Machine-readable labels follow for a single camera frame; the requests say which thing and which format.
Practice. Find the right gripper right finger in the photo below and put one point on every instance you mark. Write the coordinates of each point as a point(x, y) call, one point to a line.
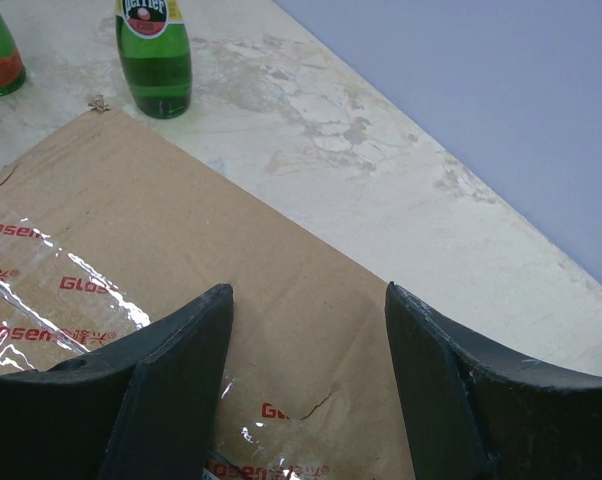
point(476, 409)

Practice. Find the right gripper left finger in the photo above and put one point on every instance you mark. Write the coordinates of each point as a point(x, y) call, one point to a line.
point(141, 407)

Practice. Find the far green glass bottle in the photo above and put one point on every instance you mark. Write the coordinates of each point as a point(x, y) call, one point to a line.
point(155, 55)

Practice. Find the brown cardboard express box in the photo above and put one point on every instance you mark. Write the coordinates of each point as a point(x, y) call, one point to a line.
point(105, 226)

